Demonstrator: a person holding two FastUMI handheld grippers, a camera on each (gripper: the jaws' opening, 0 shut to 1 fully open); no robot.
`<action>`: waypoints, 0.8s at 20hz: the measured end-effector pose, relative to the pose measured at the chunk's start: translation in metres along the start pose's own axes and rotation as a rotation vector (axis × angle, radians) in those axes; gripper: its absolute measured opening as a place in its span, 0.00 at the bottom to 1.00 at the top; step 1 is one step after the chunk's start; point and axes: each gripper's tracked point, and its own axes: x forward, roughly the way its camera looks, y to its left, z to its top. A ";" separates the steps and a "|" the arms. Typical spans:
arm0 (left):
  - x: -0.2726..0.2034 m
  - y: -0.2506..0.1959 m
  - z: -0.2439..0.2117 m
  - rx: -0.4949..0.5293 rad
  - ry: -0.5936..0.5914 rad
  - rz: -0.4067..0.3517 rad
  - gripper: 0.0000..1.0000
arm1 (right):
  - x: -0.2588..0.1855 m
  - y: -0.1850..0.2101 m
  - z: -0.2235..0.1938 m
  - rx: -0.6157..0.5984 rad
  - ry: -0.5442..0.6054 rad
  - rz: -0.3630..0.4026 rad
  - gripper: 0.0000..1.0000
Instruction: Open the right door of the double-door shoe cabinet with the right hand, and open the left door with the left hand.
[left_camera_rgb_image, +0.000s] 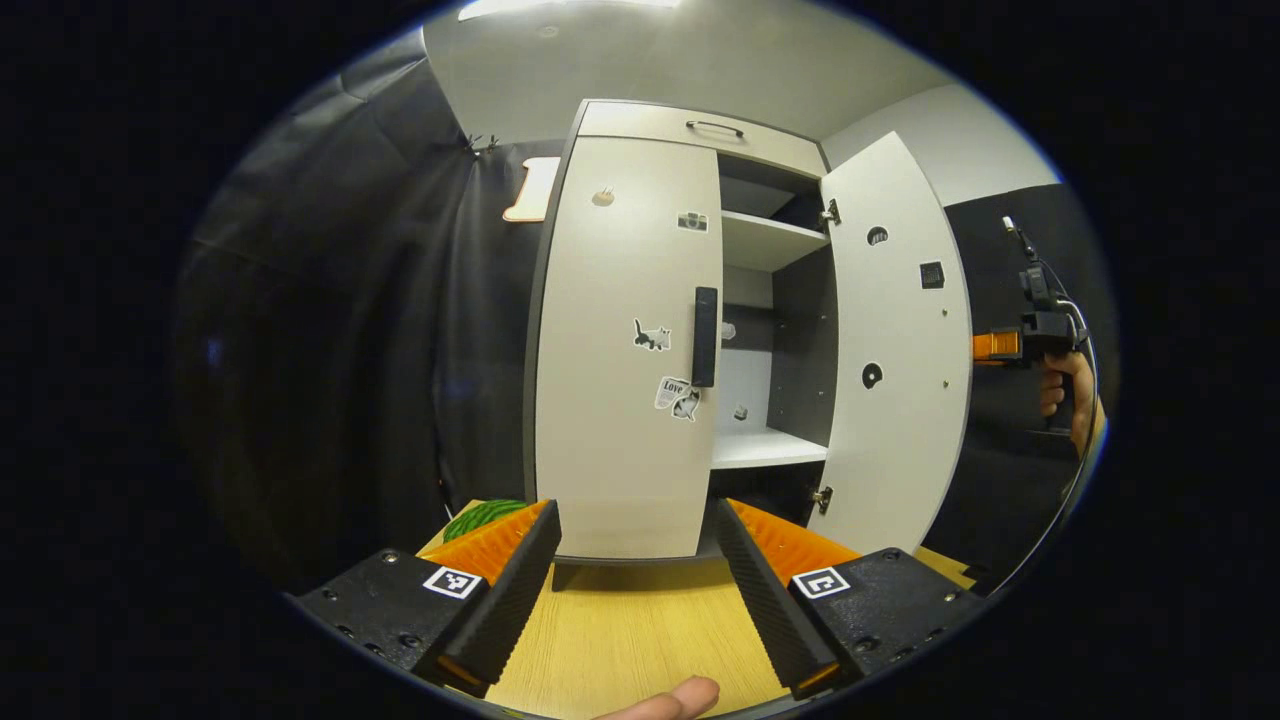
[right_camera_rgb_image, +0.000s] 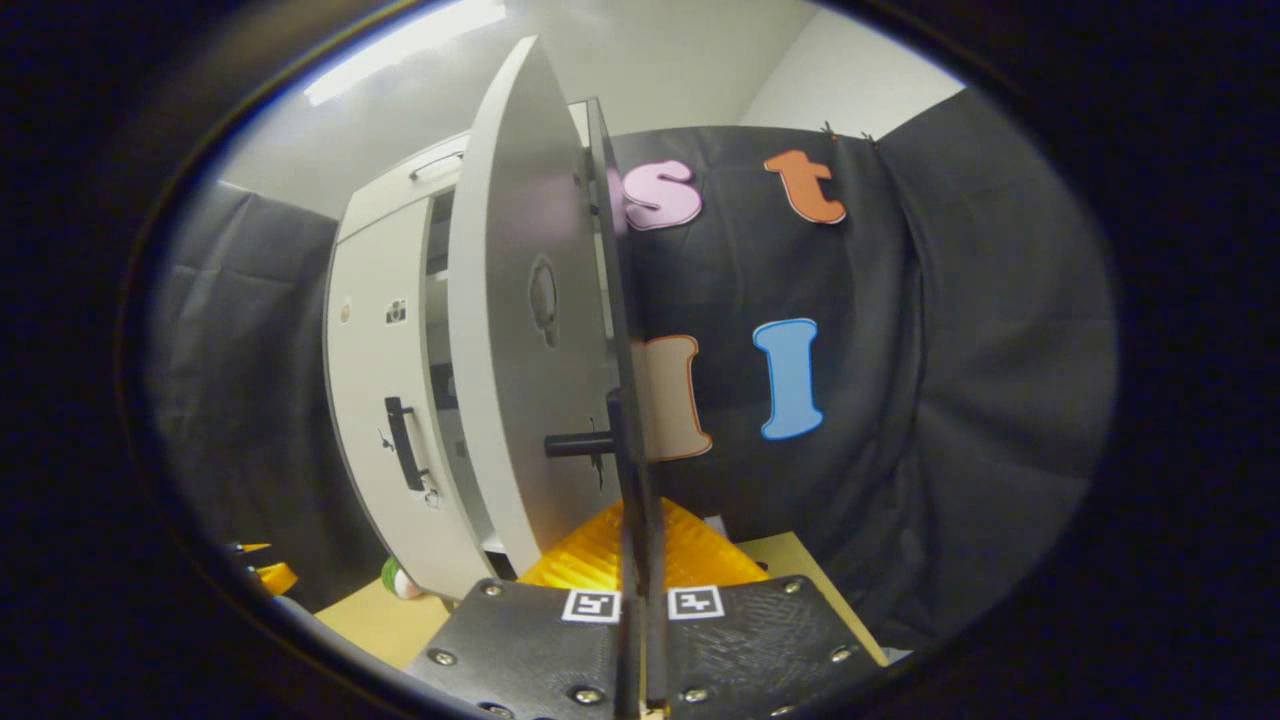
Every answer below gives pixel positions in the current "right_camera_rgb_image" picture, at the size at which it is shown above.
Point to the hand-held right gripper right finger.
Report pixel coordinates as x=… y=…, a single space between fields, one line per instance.
x=760 y=640

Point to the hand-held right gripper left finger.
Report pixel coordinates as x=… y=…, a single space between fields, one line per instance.
x=520 y=640

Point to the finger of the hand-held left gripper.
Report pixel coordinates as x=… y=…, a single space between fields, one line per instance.
x=277 y=578

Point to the white shoe cabinet door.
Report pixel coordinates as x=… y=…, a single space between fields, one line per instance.
x=360 y=360
x=510 y=300

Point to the white double-door shoe cabinet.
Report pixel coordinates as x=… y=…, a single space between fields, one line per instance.
x=385 y=205

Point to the green and white soft item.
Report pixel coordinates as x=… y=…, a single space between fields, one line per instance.
x=398 y=580

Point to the black backdrop cloth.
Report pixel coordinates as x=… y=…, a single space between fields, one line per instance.
x=950 y=350

